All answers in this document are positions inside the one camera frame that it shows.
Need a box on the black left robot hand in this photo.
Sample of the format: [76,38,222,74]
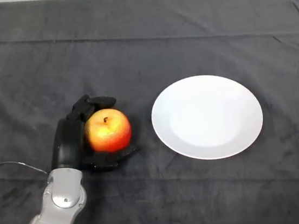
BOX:
[43,89,140,178]

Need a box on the red yellow apple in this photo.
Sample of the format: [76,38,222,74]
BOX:
[82,106,134,156]

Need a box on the white round plate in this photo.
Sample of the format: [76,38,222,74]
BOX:
[146,68,268,167]

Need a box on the black cloth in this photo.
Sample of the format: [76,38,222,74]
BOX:
[0,0,299,224]

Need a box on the thin black cable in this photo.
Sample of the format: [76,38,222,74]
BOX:
[0,156,49,181]

